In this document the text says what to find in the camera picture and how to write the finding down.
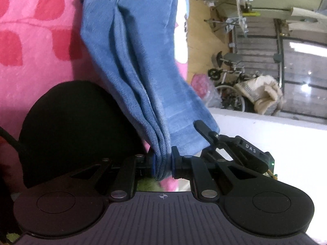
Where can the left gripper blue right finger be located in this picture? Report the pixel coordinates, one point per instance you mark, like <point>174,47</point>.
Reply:
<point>198,172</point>

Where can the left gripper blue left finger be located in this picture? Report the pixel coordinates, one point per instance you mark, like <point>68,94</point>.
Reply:
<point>130,175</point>

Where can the cluttered side table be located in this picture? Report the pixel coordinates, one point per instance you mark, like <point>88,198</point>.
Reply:
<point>231,14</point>

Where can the wheelchair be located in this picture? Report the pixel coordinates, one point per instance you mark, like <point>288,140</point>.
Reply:
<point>225,76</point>

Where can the person's black trousers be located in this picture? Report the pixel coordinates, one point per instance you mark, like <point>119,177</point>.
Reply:
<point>73,126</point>

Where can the blue denim jeans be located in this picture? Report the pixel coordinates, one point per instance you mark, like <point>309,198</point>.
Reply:
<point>131,43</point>

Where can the pink floral bed blanket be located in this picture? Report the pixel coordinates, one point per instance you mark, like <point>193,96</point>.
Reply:
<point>41,46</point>

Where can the beige coat on wheelchair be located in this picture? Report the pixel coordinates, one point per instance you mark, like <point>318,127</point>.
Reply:
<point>264,93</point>

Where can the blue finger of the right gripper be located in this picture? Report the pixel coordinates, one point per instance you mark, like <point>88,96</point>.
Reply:
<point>205,131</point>

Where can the pink plastic bag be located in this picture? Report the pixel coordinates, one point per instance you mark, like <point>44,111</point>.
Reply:
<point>206,90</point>

